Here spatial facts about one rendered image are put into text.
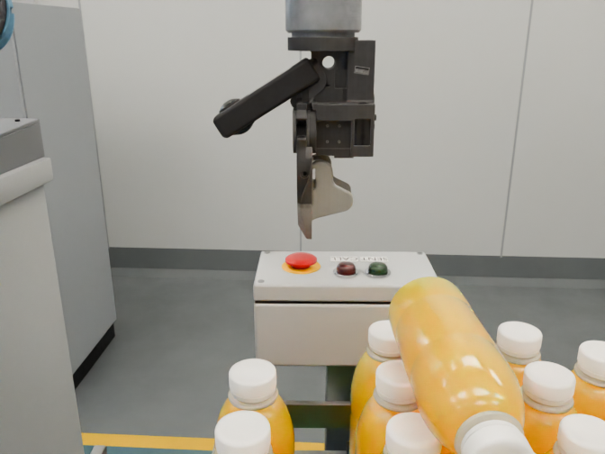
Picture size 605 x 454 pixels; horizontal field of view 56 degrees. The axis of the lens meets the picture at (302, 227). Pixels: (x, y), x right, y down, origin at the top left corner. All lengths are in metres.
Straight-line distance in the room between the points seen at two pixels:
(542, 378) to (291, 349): 0.27
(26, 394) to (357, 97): 0.75
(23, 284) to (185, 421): 1.32
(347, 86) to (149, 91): 2.71
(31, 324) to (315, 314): 0.58
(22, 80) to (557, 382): 1.87
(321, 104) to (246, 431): 0.31
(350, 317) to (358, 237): 2.66
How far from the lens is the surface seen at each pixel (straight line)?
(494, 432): 0.35
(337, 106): 0.56
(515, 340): 0.55
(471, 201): 3.28
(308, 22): 0.56
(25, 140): 1.03
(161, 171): 3.31
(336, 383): 0.69
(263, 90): 0.57
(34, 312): 1.06
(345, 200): 0.60
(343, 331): 0.62
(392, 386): 0.47
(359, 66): 0.58
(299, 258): 0.63
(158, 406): 2.34
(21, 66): 2.09
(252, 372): 0.48
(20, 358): 1.04
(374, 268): 0.62
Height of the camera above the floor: 1.35
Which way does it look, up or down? 19 degrees down
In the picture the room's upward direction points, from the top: straight up
